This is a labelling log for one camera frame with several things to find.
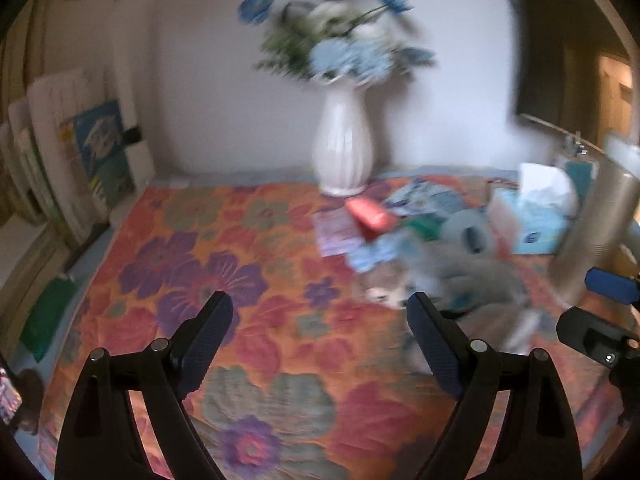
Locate light blue plush elephant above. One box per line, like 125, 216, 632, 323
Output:
404, 238, 542, 356

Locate Dafi blue white bag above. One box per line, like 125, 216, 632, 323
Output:
384, 179, 468, 219

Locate brown plush bear with bow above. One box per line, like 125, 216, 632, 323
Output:
346, 243, 438, 310

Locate orange pink soft pack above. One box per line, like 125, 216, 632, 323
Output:
345, 196, 399, 240

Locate purple wet wipes pack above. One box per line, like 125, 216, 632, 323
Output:
312, 207, 364, 258

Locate light blue tape roll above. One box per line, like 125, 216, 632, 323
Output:
439, 209, 497, 255

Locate blue tissue box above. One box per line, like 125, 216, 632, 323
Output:
487, 162, 579, 255

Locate pen holder cup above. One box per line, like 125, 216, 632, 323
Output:
556, 132, 599, 203

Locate green packet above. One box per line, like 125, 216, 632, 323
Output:
21, 278, 77, 363

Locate stacked flat books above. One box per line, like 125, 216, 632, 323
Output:
1, 214, 70, 356

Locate floral woven table cloth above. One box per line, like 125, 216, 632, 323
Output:
37, 173, 626, 480

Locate white books stack upright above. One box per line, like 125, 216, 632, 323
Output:
26, 65, 108, 245

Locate white ribbed ceramic vase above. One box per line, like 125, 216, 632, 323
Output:
312, 76, 374, 197

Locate blue white artificial flower bouquet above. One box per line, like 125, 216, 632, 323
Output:
238, 0, 436, 84

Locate white pole lamp stand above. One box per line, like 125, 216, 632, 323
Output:
108, 0, 155, 194

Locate black wall television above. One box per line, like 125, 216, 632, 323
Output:
509, 0, 639, 146

